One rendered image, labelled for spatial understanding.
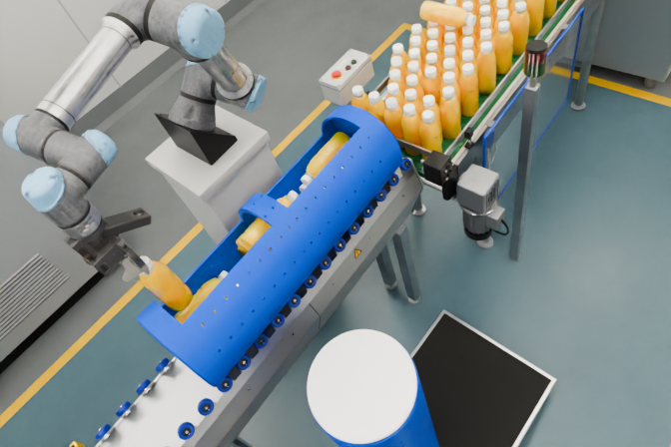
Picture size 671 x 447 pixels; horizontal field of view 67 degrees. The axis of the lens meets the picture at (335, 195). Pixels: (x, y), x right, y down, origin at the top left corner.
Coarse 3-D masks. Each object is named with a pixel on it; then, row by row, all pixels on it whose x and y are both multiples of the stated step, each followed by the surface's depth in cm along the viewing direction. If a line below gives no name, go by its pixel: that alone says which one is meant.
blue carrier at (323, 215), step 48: (384, 144) 154; (288, 192) 168; (336, 192) 146; (288, 240) 138; (336, 240) 152; (192, 288) 151; (240, 288) 131; (288, 288) 140; (192, 336) 125; (240, 336) 132
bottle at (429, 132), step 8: (432, 120) 167; (424, 128) 168; (432, 128) 168; (424, 136) 170; (432, 136) 169; (440, 136) 173; (424, 144) 173; (432, 144) 172; (440, 144) 175; (440, 152) 178
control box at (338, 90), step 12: (348, 60) 194; (360, 60) 192; (348, 72) 190; (360, 72) 193; (372, 72) 199; (324, 84) 191; (336, 84) 187; (348, 84) 190; (360, 84) 196; (336, 96) 191; (348, 96) 193
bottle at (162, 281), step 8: (152, 264) 124; (160, 264) 126; (152, 272) 123; (160, 272) 125; (168, 272) 127; (144, 280) 124; (152, 280) 124; (160, 280) 125; (168, 280) 127; (176, 280) 130; (152, 288) 125; (160, 288) 126; (168, 288) 128; (176, 288) 130; (184, 288) 134; (160, 296) 129; (168, 296) 130; (176, 296) 131; (184, 296) 134; (192, 296) 137; (168, 304) 133; (176, 304) 133; (184, 304) 135
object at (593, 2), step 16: (576, 0) 216; (592, 0) 225; (592, 16) 250; (560, 32) 208; (592, 32) 255; (592, 48) 263; (576, 64) 276; (384, 96) 207; (512, 96) 194; (576, 96) 290; (496, 112) 189; (480, 128) 185; (464, 144) 182; (480, 144) 187; (464, 160) 181; (480, 160) 194; (448, 192) 181; (416, 208) 273; (480, 240) 258
